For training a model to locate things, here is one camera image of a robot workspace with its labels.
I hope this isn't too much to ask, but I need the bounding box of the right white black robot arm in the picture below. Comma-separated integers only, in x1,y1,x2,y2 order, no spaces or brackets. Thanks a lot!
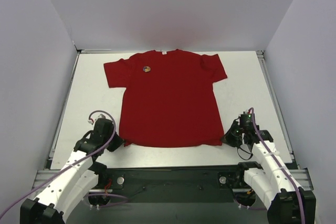
219,108,316,223

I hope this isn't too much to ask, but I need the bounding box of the red cloth garment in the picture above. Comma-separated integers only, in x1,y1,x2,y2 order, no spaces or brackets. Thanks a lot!
103,50,227,147

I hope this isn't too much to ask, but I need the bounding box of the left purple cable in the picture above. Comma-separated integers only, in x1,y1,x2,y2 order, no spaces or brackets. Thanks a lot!
0,110,129,218

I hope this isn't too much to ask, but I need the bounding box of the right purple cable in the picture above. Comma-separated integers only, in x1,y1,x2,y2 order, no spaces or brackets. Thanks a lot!
235,107,307,224

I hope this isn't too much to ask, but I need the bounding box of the aluminium frame rail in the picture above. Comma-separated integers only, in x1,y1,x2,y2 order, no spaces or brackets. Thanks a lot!
289,168,314,190

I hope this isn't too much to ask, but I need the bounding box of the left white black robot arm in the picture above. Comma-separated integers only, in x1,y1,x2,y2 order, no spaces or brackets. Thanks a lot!
19,118,123,223

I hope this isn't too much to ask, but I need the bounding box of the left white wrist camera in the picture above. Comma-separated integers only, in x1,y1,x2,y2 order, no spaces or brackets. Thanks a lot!
88,113,106,125

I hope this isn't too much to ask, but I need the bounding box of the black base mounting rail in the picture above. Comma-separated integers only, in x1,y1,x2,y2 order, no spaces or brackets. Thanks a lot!
91,165,250,203

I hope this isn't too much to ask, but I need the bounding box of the purple cable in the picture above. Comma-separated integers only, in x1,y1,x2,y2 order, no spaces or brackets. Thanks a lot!
235,107,307,224
0,110,129,218

